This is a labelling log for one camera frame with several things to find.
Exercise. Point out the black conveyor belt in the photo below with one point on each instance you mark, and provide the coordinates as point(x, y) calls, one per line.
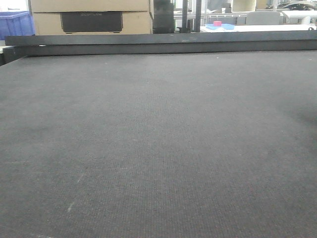
point(159, 146)

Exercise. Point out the lower cardboard box black print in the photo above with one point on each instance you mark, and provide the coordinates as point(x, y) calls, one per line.
point(93, 23)

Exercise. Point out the upper cardboard box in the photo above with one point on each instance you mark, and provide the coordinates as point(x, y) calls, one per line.
point(90, 5)

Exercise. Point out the black wrapped pillar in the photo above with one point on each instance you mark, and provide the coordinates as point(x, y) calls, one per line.
point(163, 22)

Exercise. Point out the blue tray on table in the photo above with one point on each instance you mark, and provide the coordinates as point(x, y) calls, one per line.
point(223, 26)

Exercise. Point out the red tape roll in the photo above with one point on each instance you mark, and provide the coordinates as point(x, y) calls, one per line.
point(217, 23)

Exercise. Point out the white background table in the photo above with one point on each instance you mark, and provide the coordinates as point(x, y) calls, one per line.
point(260, 28)

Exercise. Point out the blue crate far left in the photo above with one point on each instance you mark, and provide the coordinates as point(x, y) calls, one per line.
point(16, 23)

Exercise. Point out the black metal post right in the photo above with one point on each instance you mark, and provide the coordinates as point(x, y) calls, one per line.
point(198, 16)

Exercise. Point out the black metal post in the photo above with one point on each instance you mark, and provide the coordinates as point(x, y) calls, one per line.
point(198, 16)
point(184, 16)

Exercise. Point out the black metal post left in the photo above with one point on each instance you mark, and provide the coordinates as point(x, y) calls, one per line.
point(184, 16)

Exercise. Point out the black conveyor side rail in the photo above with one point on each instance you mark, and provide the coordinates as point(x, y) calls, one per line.
point(158, 43)

